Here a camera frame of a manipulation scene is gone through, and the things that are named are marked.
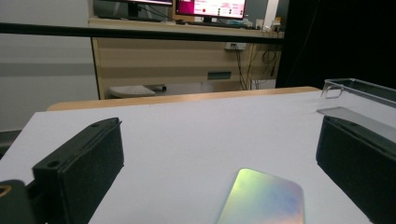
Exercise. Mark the iridescent phone case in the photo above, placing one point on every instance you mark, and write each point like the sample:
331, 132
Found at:
264, 199

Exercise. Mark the black horizontal frame bar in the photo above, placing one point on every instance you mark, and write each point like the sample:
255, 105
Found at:
124, 32

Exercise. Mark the wooden desk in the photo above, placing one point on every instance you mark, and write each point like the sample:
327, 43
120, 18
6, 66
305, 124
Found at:
162, 62

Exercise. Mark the monitor with pink screen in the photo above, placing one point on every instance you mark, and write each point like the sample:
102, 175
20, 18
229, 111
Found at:
211, 7

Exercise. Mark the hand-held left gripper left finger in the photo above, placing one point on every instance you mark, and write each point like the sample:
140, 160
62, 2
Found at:
81, 165

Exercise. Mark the round low floor object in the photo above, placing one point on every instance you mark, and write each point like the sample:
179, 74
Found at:
130, 91

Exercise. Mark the white table sheet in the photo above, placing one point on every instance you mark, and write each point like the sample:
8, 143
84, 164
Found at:
202, 133

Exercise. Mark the dark computer monitor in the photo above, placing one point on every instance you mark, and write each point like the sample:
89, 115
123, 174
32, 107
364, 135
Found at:
137, 4

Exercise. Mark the black curtain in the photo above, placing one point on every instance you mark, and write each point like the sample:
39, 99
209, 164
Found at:
342, 40

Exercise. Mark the black keyboard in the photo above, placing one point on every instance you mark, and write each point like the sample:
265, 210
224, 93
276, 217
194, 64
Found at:
214, 24

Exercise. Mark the white wall socket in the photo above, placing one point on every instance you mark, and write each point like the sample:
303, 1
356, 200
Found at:
235, 46

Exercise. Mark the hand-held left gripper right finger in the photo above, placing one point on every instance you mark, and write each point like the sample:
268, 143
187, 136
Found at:
358, 161

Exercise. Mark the white cabinet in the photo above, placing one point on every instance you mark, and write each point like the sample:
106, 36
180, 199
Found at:
46, 87

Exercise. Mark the clear plastic tray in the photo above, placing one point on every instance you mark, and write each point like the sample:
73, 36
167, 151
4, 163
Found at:
367, 105

